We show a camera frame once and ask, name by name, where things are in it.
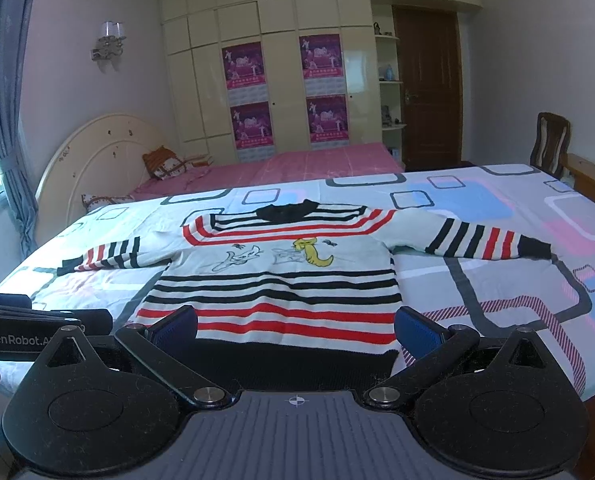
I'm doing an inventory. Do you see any striped knit sweater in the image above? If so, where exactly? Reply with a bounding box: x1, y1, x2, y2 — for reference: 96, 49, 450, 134
58, 200, 552, 370

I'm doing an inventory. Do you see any patterned white bed sheet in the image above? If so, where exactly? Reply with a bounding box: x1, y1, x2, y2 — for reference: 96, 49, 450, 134
0, 165, 595, 398

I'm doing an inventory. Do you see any white patterned pillow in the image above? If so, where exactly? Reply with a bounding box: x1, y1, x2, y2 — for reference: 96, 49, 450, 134
81, 194, 134, 212

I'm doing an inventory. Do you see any upper left purple poster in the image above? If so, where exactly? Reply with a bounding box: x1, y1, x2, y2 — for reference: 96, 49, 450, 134
222, 41, 266, 90

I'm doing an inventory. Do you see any glass wall lamp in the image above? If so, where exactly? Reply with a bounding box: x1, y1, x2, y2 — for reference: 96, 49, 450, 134
91, 21, 126, 62

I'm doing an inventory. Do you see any pink bed sheet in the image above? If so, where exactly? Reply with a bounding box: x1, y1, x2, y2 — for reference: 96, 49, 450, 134
130, 143, 404, 200

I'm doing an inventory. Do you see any orange patterned pillow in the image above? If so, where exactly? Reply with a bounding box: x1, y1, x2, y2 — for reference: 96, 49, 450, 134
142, 145, 212, 181

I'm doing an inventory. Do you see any cream wooden headboard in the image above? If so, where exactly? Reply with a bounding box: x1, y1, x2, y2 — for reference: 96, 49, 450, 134
35, 113, 167, 245

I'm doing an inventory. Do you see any cream corner shelf unit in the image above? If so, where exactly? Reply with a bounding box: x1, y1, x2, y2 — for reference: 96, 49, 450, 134
371, 0, 406, 166

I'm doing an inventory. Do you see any purple poster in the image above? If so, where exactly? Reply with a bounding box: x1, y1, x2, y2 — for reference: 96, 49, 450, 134
306, 94, 349, 143
299, 34, 344, 79
222, 41, 266, 90
230, 102, 273, 150

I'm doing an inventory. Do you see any blue curtain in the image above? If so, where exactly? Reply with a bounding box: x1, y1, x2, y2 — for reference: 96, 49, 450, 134
0, 0, 38, 257

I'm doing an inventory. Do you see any upper right purple poster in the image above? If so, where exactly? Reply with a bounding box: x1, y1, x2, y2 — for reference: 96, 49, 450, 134
299, 34, 344, 79

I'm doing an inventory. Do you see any cream built-in wardrobe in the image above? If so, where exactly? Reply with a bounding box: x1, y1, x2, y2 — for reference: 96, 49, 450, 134
160, 0, 482, 165

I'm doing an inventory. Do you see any wooden bed footboard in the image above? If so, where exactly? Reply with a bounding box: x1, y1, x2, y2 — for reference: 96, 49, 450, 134
560, 154, 595, 203

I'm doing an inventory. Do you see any dark wooden chair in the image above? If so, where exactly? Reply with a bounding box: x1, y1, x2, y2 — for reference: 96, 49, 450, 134
529, 112, 572, 179

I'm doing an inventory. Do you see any dark brown wooden door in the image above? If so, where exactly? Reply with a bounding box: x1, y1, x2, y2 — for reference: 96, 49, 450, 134
393, 6, 463, 171

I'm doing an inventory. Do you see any lower left purple poster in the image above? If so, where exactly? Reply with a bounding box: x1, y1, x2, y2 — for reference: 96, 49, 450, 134
230, 102, 273, 150

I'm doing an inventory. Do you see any lower right purple poster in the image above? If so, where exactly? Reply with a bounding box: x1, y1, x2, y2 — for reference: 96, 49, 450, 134
306, 94, 349, 143

